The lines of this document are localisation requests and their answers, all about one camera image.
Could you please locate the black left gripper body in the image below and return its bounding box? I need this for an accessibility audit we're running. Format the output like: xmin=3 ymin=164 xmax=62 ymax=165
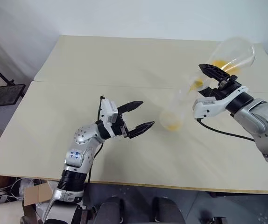
xmin=112 ymin=113 xmax=131 ymax=139

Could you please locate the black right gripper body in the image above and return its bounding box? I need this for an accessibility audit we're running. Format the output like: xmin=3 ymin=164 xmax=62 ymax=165
xmin=214 ymin=75 xmax=241 ymax=100

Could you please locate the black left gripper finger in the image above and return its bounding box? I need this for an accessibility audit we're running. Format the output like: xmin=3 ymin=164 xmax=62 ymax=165
xmin=127 ymin=120 xmax=156 ymax=140
xmin=117 ymin=100 xmax=144 ymax=115

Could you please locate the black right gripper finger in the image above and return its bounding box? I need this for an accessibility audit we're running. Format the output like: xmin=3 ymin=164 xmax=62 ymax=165
xmin=197 ymin=86 xmax=217 ymax=98
xmin=198 ymin=63 xmax=231 ymax=83

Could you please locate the clear plastic funnel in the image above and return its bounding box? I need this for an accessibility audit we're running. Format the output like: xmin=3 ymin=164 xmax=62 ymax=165
xmin=177 ymin=83 xmax=197 ymax=105

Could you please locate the clear plastic cup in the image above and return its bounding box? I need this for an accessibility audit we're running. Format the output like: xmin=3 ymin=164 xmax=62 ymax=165
xmin=159 ymin=93 xmax=194 ymax=133
xmin=189 ymin=37 xmax=256 ymax=94

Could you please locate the clear plastic cup on table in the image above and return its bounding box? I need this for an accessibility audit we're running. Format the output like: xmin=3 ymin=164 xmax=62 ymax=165
xmin=159 ymin=93 xmax=194 ymax=133

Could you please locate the dark rounded shape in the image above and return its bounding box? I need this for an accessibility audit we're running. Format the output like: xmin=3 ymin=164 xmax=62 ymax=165
xmin=93 ymin=196 xmax=128 ymax=224
xmin=152 ymin=196 xmax=186 ymax=224

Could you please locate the brown cardboard box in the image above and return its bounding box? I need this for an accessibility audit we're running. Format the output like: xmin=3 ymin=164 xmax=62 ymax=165
xmin=23 ymin=181 xmax=53 ymax=207

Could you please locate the black flat screen panel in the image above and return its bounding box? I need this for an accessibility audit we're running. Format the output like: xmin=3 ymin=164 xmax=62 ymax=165
xmin=0 ymin=83 xmax=27 ymax=108

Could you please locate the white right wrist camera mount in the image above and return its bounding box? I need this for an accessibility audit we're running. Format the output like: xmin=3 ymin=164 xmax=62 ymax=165
xmin=193 ymin=85 xmax=249 ymax=120

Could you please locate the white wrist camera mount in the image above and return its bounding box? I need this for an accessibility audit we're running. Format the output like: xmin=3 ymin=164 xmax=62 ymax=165
xmin=193 ymin=85 xmax=249 ymax=120
xmin=100 ymin=99 xmax=120 ymax=137

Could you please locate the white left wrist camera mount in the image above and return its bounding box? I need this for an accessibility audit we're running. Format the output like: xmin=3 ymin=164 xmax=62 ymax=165
xmin=100 ymin=99 xmax=120 ymax=137

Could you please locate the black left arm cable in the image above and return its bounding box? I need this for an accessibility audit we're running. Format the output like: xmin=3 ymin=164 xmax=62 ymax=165
xmin=87 ymin=95 xmax=105 ymax=187

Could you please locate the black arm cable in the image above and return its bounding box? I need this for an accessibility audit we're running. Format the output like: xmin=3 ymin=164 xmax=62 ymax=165
xmin=195 ymin=118 xmax=256 ymax=142
xmin=87 ymin=95 xmax=105 ymax=187

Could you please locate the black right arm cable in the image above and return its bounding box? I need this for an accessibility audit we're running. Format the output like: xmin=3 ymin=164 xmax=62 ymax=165
xmin=195 ymin=118 xmax=256 ymax=142

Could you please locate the white cable bundle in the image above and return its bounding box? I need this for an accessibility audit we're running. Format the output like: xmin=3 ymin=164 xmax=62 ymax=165
xmin=0 ymin=177 xmax=24 ymax=201

